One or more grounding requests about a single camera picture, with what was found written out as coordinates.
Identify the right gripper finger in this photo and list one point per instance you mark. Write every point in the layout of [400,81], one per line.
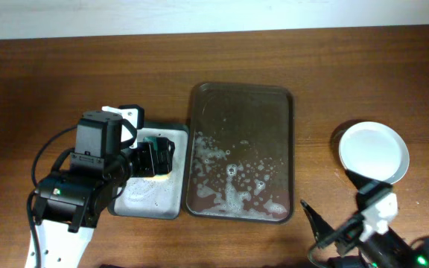
[357,179]
[320,228]

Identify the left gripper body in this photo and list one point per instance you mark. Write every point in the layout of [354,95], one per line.
[141,161]

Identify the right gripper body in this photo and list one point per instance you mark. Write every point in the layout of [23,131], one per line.
[351,237]

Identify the green and yellow sponge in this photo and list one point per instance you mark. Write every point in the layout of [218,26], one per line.
[149,158]

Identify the pale green plate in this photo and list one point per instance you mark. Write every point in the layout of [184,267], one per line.
[374,150]

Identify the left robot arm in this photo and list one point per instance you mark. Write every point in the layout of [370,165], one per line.
[63,209]

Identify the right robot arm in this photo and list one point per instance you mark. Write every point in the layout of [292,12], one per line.
[388,250]

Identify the small grey sponge tray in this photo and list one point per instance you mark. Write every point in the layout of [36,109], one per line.
[160,196]

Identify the brown plastic serving tray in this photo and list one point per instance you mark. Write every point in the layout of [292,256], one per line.
[240,162]

